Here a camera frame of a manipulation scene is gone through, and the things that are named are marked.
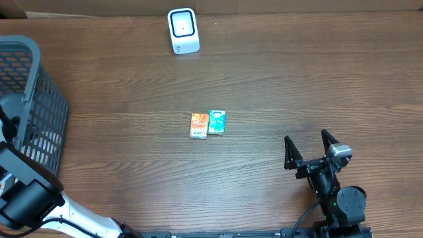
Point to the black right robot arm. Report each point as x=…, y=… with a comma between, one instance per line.
x=343, y=208

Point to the teal tissue pack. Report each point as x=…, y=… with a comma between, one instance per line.
x=217, y=122

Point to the grey plastic mesh basket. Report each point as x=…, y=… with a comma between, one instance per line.
x=31, y=95

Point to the cardboard backdrop panel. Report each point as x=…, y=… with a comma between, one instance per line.
x=17, y=9

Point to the white barcode scanner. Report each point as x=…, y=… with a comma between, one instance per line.
x=183, y=31

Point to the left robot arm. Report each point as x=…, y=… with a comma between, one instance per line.
x=34, y=198

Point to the orange tissue pack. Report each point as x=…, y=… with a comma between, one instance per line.
x=199, y=126

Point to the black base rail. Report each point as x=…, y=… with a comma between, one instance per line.
x=224, y=234

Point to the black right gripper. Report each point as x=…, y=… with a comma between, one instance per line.
x=308, y=166

